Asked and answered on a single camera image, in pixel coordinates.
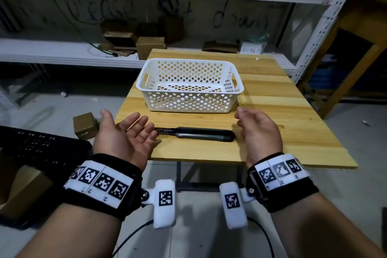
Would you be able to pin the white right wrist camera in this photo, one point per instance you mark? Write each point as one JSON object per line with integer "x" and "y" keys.
{"x": 232, "y": 203}

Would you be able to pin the black right wristband with markers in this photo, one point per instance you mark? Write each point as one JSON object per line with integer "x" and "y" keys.
{"x": 281, "y": 176}

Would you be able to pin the large cardboard box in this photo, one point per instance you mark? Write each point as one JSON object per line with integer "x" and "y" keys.
{"x": 21, "y": 188}

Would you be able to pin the white perforated plastic basket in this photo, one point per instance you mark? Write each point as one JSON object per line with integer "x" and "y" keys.
{"x": 189, "y": 97}

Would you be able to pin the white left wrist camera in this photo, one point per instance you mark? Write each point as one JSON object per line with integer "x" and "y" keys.
{"x": 164, "y": 200}

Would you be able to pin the black utility knife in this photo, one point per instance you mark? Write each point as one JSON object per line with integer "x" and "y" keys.
{"x": 199, "y": 133}

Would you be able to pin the person's left forearm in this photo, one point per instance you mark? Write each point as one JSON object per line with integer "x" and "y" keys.
{"x": 75, "y": 233}

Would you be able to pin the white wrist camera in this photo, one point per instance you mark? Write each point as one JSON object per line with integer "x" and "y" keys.
{"x": 232, "y": 203}
{"x": 164, "y": 200}

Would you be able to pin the small white box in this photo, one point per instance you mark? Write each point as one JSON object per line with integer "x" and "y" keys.
{"x": 253, "y": 47}

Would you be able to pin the person's left hand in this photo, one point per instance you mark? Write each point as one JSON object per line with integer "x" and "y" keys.
{"x": 121, "y": 143}

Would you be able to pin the person's left middle finger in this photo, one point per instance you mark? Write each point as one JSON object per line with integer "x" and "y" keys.
{"x": 140, "y": 124}

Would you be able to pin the small cardboard box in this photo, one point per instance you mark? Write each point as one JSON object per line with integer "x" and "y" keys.
{"x": 85, "y": 126}

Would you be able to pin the flat cardboard piece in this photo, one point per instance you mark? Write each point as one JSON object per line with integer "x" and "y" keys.
{"x": 220, "y": 46}

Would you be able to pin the black left wristband with markers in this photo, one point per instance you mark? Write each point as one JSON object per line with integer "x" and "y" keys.
{"x": 102, "y": 185}

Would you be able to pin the wooden side table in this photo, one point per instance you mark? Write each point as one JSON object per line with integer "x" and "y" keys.
{"x": 359, "y": 19}

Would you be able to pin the dark cardboard box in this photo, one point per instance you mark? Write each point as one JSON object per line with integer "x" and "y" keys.
{"x": 171, "y": 28}

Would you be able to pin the person's right hand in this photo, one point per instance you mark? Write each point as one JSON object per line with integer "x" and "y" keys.
{"x": 260, "y": 137}

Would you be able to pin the person's right thumb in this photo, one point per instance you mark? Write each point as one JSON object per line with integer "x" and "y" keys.
{"x": 243, "y": 112}

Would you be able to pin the blue plastic crate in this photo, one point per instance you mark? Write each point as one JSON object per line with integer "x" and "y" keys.
{"x": 328, "y": 78}

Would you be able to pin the black plastic crate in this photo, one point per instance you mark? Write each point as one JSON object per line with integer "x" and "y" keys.
{"x": 39, "y": 147}

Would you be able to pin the person's left little finger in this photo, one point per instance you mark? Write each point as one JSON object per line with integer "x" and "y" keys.
{"x": 150, "y": 144}

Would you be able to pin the black wristband with markers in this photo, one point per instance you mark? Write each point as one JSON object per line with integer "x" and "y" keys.
{"x": 281, "y": 176}
{"x": 102, "y": 185}

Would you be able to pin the black table frame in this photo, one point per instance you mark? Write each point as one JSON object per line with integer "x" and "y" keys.
{"x": 193, "y": 187}

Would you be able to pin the person's right forearm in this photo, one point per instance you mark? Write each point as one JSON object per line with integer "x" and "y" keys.
{"x": 317, "y": 230}

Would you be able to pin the person's left thumb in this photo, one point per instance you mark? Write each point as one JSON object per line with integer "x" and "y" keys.
{"x": 106, "y": 120}

